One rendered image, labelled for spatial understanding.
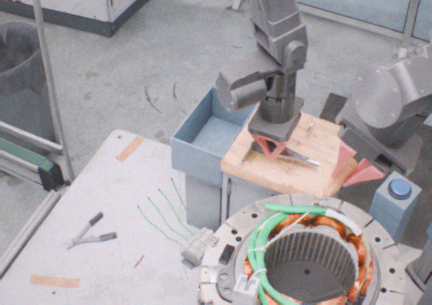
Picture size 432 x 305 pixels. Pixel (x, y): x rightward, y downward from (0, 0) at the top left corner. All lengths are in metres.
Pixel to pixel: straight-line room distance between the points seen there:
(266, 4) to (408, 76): 0.35
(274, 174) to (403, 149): 0.44
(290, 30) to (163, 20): 2.51
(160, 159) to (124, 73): 1.54
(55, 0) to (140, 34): 0.54
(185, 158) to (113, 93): 1.76
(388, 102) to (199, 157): 0.63
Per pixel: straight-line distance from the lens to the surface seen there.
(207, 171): 1.11
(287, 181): 1.03
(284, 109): 0.94
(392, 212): 1.10
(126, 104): 2.78
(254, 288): 0.76
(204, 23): 3.29
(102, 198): 1.38
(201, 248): 1.24
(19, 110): 2.34
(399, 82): 0.50
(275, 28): 0.82
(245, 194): 1.10
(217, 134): 1.21
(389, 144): 0.62
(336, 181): 0.70
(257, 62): 0.88
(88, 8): 3.18
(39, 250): 1.32
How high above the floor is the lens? 1.84
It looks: 46 degrees down
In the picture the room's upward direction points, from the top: 1 degrees clockwise
